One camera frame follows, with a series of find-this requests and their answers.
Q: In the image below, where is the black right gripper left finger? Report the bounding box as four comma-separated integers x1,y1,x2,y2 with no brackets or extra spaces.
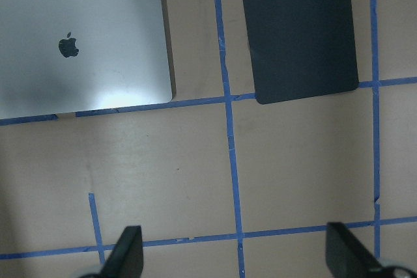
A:
99,226,144,278

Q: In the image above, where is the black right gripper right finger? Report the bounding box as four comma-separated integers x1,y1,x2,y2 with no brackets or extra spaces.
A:
325,222,387,278

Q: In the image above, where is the black mousepad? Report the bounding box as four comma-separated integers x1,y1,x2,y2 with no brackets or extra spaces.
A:
242,0,359,105

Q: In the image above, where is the silver apple laptop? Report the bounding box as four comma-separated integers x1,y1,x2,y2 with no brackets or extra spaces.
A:
1,0,174,118

